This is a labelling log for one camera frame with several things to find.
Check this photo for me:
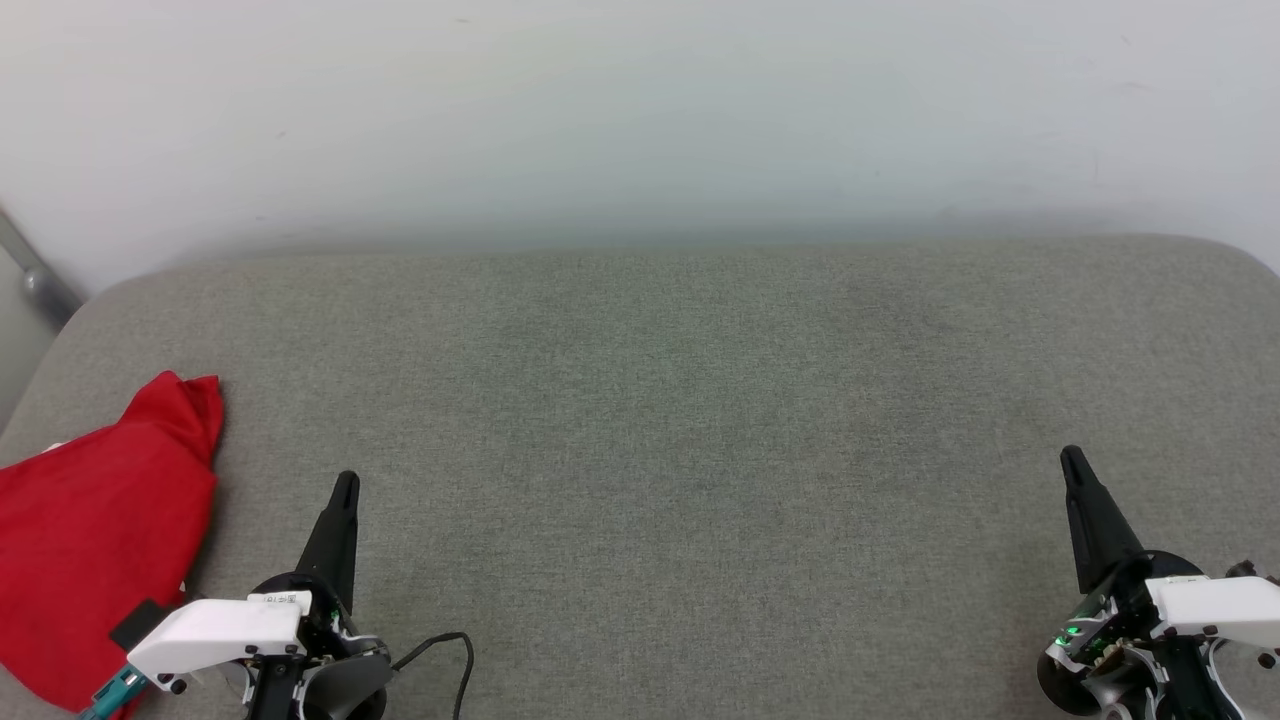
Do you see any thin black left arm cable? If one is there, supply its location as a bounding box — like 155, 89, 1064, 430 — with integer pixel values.
388, 631, 476, 720

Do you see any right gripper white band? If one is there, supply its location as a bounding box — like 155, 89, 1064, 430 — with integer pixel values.
1048, 445, 1280, 663

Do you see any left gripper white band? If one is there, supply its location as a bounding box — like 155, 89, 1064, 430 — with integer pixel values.
126, 471, 393, 695

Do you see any grey metal pole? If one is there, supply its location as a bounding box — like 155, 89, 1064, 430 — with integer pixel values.
0, 208, 87, 329

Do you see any red basketball jersey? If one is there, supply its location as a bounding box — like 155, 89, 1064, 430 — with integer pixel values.
0, 371, 224, 717

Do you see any teal left cable connector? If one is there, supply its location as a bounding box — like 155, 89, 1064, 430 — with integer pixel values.
78, 664, 149, 720

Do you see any grey fabric sofa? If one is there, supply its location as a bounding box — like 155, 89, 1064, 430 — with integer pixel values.
0, 234, 1280, 720

